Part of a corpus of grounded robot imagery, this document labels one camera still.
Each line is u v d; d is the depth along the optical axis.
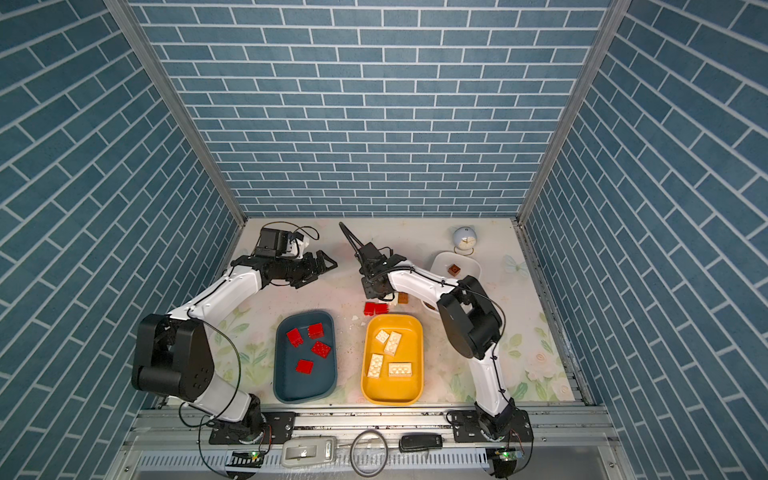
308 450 0.69
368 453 0.71
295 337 0.87
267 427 0.72
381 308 0.96
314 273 0.78
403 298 0.96
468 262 1.04
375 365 0.83
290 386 0.80
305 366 0.83
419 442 0.68
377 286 0.70
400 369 0.82
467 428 0.74
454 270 1.02
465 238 1.05
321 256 0.80
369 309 0.95
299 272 0.77
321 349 0.85
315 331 0.89
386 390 0.81
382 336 0.89
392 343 0.87
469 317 0.53
